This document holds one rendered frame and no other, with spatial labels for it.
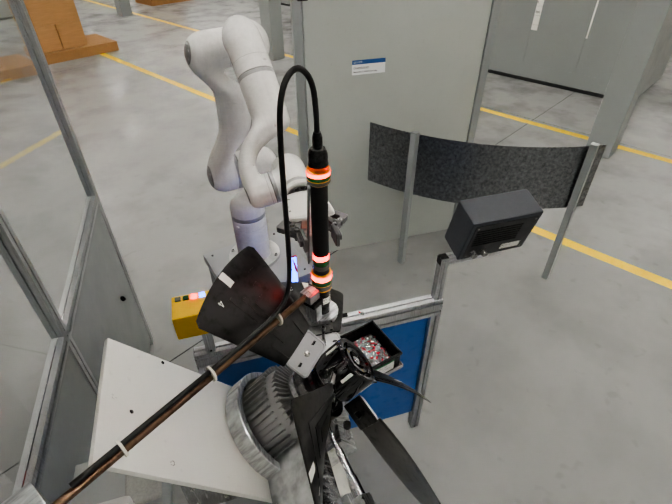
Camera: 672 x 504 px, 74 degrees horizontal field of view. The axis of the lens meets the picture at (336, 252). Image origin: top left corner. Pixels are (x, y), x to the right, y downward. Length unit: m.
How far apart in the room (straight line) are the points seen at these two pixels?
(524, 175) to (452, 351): 1.09
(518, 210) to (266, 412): 1.01
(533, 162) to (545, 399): 1.28
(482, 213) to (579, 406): 1.46
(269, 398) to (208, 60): 0.86
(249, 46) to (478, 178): 1.91
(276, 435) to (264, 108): 0.72
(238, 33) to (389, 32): 1.68
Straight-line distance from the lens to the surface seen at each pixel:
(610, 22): 6.78
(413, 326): 1.79
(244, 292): 0.94
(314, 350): 1.02
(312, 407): 0.78
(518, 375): 2.71
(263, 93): 1.11
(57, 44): 8.97
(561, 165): 2.88
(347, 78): 2.74
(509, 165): 2.78
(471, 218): 1.49
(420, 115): 3.01
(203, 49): 1.30
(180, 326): 1.43
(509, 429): 2.50
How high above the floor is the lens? 2.04
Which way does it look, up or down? 38 degrees down
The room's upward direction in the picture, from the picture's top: straight up
